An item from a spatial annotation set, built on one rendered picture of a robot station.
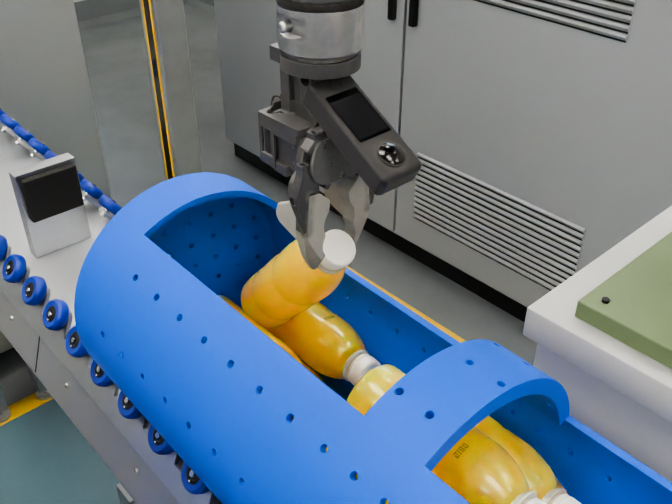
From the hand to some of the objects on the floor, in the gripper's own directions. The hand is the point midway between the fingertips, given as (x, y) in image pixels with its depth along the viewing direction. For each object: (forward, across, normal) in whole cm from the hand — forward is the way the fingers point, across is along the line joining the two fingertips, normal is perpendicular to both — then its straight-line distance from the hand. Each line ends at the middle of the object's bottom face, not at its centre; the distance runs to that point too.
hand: (336, 252), depth 76 cm
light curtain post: (+121, -29, -82) cm, 149 cm away
